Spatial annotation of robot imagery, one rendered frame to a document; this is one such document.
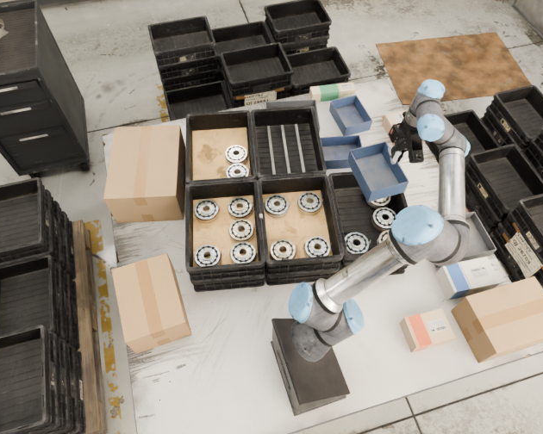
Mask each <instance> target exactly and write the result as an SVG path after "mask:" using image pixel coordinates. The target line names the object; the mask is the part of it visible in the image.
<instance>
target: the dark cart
mask: <svg viewBox="0 0 543 434"><path fill-rule="evenodd" d="M0 19H2V20H3V24H4V28H3V29H4V30H5V31H7V32H8V33H7V34H6V35H5V36H3V37H2V38H0V153H1V154H2V155H3V157H4V158H5V159H6V161H7V162H8V163H9V165H10V166H11V167H12V168H13V169H14V171H15V172H16V173H17V175H18V176H19V177H20V176H23V175H27V174H28V175H29V176H31V178H36V177H38V178H40V174H39V172H41V171H48V170H52V169H57V168H61V167H65V166H69V165H74V164H81V165H82V166H83V167H84V170H85V171H87V170H89V169H90V166H89V162H90V154H89V145H88V135H87V126H86V117H85V108H84V98H83V96H82V94H81V92H80V90H79V88H78V86H77V84H76V82H75V80H74V78H73V75H72V73H71V71H70V69H69V67H68V65H67V63H66V61H65V59H64V56H63V54H62V52H61V51H60V49H59V46H58V44H57V42H56V40H55V39H54V37H53V33H52V31H51V29H50V27H49V26H48V24H47V21H46V19H45V17H44V15H43V13H42V11H41V8H40V6H39V4H38V3H37V1H36V0H33V1H27V2H21V3H11V4H5V5H0Z"/></svg>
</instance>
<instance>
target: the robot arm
mask: <svg viewBox="0 0 543 434"><path fill-rule="evenodd" d="M444 92H445V87H444V85H443V84H442V83H441V82H439V81H437V80H433V79H427V80H425V81H424V82H423V83H422V84H421V87H420V88H419V89H418V91H417V93H416V95H415V98H414V99H413V101H412V103H411V104H410V106H409V109H408V111H404V112H403V117H404V118H403V120H402V122H401V123H397V124H393V126H392V128H393V131H392V133H391V134H390V132H391V130H392V128H391V130H390V132H389V136H390V140H391V142H392V143H395V145H394V146H392V147H391V146H389V147H388V151H389V154H390V162H391V163H392V165H393V164H396V161H397V162H398V163H400V162H402V161H403V160H404V159H405V158H406V157H409V162H410V163H411V164H416V163H421V162H423V161H424V156H423V147H422V140H426V141H433V142H434V143H435V144H436V145H437V146H438V147H439V195H438V212H436V211H434V210H433V209H431V208H429V207H427V206H424V205H413V206H409V207H407V208H405V209H403V210H402V211H401V212H399V213H398V214H397V215H396V217H395V218H396V219H395V220H393V222H392V225H391V229H390V230H389V231H388V237H387V239H386V240H384V241H383V242H381V243H380V244H378V245H376V246H375V247H373V248H372V249H371V250H369V251H368V252H367V253H365V254H364V255H362V256H361V257H359V258H358V259H356V260H355V261H353V262H352V263H350V264H348V265H347V267H345V268H344V269H342V270H340V271H339V272H337V273H336V274H334V275H333V276H331V277H330V278H328V279H327V280H326V279H323V278H321V279H318V280H317V281H316V282H314V283H312V284H310V285H309V284H308V283H307V282H301V283H299V284H297V285H296V286H295V287H294V289H293V290H292V292H291V294H290V298H289V304H288V308H289V313H290V316H291V317H292V318H293V319H295V320H296V321H295V322H294V323H293V324H292V326H291V329H290V335H291V339H292V342H293V344H294V346H295V348H296V350H297V351H298V353H299V354H300V355H301V356H302V357H303V358H304V359H306V360H308V361H310V362H316V361H318V360H320V359H322V358H323V357H324V356H325V354H326V353H327V352H328V351H329V349H330V348H331V347H332V346H334V345H336V344H338V343H340V342H341V341H343V340H345V339H347V338H349V337H351V336H352V335H356V334H357V332H360V331H361V330H362V329H363V327H364V325H365V321H364V316H363V314H362V312H361V310H360V308H359V305H358V304H357V303H356V301H355V300H354V299H353V297H354V296H355V295H358V294H359V293H361V292H362V291H364V290H365V289H367V288H369V287H370V286H371V285H373V284H374V283H376V282H378V281H380V280H381V279H383V278H384V277H386V276H387V275H389V274H390V273H392V272H393V271H395V270H397V269H399V268H400V267H402V266H403V265H405V264H409V265H415V264H418V263H419V262H420V261H421V260H423V259H425V258H426V259H427V260H428V261H429V262H431V263H432V264H436V265H439V266H449V265H452V264H455V263H457V262H458V261H460V260H461V259H462V258H463V257H464V255H465V254H466V253H467V250H468V247H469V243H470V225H469V224H468V223H467V222H466V221H465V156H466V155H467V154H468V151H470V148H471V146H470V143H469V142H468V141H467V139H466V137H465V136H464V135H462V134H461V133H460V132H459V131H458V130H457V129H456V128H455V127H454V126H453V125H452V124H451V123H450V122H449V121H448V120H447V119H446V118H445V117H444V116H443V114H442V112H441V106H440V99H441V98H442V97H443V94H444ZM397 125H399V126H397Z"/></svg>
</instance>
